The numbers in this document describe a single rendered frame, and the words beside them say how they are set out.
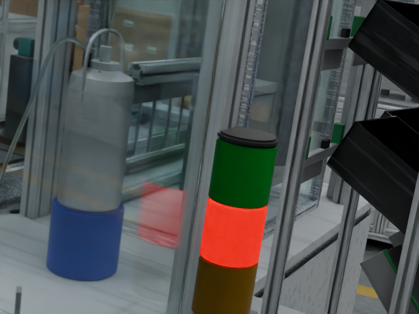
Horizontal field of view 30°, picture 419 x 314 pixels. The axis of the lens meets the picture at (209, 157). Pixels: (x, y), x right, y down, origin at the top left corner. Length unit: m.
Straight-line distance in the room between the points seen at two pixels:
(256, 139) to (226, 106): 0.04
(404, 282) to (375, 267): 0.06
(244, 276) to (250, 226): 0.04
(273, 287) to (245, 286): 0.44
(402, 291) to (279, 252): 0.17
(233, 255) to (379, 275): 0.46
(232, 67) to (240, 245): 0.14
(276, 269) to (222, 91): 0.49
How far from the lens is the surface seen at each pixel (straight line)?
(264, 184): 0.62
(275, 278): 1.07
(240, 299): 0.65
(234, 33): 0.61
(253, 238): 0.63
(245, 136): 0.61
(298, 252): 2.06
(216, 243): 0.63
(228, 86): 0.61
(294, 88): 2.04
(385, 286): 1.07
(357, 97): 2.52
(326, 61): 1.09
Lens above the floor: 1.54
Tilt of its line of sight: 13 degrees down
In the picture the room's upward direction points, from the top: 8 degrees clockwise
